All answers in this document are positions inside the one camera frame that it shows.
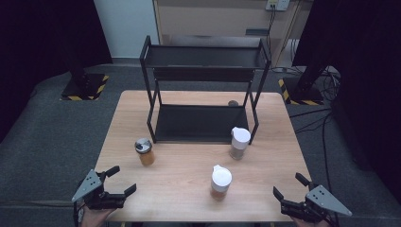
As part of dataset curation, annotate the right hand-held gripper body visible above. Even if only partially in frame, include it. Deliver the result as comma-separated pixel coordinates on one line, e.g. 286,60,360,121
281,183,353,223

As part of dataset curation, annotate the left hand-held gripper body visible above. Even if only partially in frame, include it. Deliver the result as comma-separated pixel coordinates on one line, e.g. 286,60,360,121
71,168,127,211

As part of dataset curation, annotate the amber spice jar metal lid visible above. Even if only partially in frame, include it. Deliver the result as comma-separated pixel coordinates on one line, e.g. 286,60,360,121
134,137,156,167

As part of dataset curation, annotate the white-lid jar orange spice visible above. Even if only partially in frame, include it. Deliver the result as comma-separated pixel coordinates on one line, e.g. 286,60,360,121
210,164,234,201

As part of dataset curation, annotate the white-lid jar brown spice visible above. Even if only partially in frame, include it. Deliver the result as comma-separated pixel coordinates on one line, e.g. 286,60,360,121
229,126,252,161

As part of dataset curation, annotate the black metal two-tier rack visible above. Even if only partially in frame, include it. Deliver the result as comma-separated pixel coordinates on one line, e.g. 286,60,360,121
139,35,272,146

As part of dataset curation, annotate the person's right hand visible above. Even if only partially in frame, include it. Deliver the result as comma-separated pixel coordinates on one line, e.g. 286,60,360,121
291,217,332,227

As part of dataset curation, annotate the person's left hand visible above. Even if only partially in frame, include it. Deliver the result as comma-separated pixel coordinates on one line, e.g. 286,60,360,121
79,206,116,227

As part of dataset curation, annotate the black stand with striped base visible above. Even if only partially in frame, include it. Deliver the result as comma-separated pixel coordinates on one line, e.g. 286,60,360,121
60,46,110,102
277,64,325,107

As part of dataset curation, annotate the dark curtain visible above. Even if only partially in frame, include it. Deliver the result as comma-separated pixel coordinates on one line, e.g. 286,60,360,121
292,0,401,202
0,0,113,143

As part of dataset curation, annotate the beige cabinet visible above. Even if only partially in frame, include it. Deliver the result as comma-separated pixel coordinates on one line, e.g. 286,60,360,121
153,0,305,65

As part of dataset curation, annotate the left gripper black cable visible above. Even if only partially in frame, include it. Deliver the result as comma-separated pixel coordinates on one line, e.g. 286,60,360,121
72,201,80,227

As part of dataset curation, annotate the long black floor cable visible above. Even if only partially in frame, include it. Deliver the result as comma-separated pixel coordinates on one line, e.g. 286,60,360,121
288,107,340,227

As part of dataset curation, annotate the tangle of floor cables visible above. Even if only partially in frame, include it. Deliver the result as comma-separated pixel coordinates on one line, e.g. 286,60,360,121
270,64,342,102

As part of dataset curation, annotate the black outlet cable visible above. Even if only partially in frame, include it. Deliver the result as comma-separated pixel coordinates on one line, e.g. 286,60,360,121
266,4,277,61

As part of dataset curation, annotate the white wall power outlet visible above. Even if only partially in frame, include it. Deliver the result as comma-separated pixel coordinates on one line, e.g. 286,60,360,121
265,0,290,12

